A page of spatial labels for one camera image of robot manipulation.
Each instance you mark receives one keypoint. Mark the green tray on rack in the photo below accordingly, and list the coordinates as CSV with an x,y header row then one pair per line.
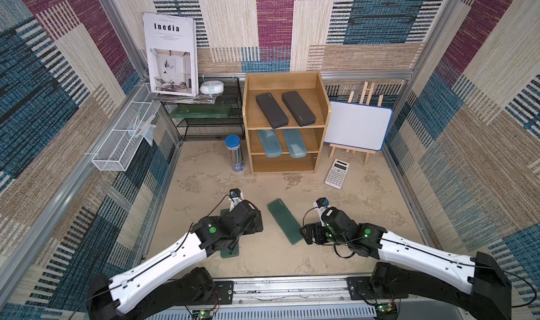
x,y
200,111

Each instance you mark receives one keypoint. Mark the blue lid cylindrical canister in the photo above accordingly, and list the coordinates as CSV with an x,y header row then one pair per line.
x,y
233,144

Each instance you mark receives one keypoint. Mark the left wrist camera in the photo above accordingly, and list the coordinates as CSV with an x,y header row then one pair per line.
x,y
235,197

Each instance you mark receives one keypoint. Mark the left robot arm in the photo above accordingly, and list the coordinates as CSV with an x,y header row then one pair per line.
x,y
172,278

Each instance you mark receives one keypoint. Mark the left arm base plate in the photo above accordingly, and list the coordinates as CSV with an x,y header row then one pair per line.
x,y
222,294

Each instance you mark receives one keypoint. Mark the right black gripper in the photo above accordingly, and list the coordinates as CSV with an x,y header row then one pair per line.
x,y
310,232

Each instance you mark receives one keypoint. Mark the black wire rack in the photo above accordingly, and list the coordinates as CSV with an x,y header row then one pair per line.
x,y
210,129

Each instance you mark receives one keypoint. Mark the white calculator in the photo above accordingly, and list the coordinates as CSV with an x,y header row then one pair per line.
x,y
337,174

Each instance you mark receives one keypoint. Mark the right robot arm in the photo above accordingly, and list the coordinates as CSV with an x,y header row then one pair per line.
x,y
476,284

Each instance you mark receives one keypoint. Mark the dark green pencil case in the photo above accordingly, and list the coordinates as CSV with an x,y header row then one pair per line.
x,y
286,221
230,248

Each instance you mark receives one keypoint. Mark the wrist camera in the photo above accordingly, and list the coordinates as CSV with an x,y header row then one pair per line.
x,y
235,197
321,205

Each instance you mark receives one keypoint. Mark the white wire basket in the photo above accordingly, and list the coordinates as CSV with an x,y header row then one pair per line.
x,y
119,147

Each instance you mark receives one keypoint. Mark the whiteboard on wooden easel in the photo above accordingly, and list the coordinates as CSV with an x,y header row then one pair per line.
x,y
358,127

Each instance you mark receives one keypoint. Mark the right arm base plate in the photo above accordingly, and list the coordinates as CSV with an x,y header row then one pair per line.
x,y
360,288

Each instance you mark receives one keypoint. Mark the Inedia white magazine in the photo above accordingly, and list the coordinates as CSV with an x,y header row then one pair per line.
x,y
171,49

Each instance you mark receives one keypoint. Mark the wooden three-tier shelf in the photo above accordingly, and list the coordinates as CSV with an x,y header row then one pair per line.
x,y
310,87

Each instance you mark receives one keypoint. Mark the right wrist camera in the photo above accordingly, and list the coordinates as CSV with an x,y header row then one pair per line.
x,y
321,205

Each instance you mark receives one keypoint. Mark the white round device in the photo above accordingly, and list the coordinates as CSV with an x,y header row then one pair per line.
x,y
212,87

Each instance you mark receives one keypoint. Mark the black pencil case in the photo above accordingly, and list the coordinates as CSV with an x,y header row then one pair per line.
x,y
271,110
301,112

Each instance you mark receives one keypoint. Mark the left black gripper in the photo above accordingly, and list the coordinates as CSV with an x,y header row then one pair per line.
x,y
252,228

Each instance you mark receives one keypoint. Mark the light blue pencil case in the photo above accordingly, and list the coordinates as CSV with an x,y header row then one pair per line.
x,y
295,143
270,143

